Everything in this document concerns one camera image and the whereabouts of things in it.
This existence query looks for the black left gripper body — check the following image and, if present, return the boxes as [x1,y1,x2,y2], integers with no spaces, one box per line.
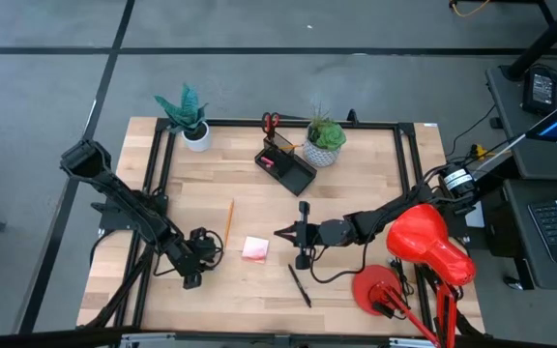
[174,226,222,290]

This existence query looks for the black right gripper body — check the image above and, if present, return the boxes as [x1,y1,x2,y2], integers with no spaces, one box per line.
[295,200,340,271]

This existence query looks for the black pen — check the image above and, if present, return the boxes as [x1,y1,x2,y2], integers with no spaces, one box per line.
[286,263,313,309]

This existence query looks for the red-handled scissors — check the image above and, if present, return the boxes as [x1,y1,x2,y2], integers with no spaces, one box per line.
[261,111,281,141]

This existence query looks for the black mesh desk organizer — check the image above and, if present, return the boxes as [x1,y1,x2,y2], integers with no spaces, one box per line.
[252,130,317,197]

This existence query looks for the pink sticky note pad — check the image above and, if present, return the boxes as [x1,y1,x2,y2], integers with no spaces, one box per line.
[241,235,271,265]

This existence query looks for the succulent in patterned white pot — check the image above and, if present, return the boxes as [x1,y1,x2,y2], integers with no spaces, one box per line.
[301,103,347,169]

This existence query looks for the red desk lamp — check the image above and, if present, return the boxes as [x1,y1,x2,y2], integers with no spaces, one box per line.
[351,202,478,348]

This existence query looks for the snake plant in white pot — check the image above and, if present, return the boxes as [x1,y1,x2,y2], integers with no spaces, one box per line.
[154,82,213,154]

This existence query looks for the black beam with silver brackets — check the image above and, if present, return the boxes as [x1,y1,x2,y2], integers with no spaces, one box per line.
[0,327,557,348]

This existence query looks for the dark grey side desk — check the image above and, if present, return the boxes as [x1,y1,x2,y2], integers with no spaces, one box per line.
[484,62,557,291]

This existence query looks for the black power supply box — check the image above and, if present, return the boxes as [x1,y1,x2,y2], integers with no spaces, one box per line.
[521,65,557,117]

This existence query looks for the black stand leg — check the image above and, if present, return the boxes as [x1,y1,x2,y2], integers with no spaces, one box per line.
[500,0,557,81]

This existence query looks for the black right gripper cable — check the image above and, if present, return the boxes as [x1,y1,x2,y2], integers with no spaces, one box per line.
[308,241,372,285]

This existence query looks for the black cable bundle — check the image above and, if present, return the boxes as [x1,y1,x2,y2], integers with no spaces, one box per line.
[84,231,160,331]

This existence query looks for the black aluminium table frame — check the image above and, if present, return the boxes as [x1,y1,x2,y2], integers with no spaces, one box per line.
[77,117,434,339]

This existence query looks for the black floor cables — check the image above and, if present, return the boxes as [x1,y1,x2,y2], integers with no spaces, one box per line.
[445,103,514,176]

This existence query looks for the yellow floor cable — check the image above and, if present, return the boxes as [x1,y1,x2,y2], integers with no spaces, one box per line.
[450,0,491,18]

